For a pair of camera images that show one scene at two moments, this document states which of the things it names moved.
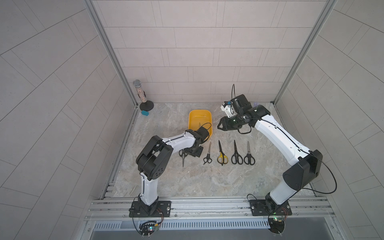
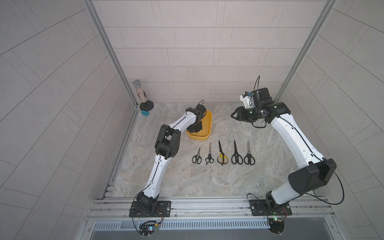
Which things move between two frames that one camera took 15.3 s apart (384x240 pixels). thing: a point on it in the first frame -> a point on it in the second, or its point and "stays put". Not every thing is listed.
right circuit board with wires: [277, 225] stays put
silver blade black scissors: [249, 159] stays put
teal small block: [145, 113] stays put
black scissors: [182, 153] -> [197, 158]
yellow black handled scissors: [222, 158] stays put
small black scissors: [208, 159] stays put
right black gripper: [226, 124] -> [241, 115]
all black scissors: [236, 158] stays put
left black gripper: [198, 154] -> [199, 127]
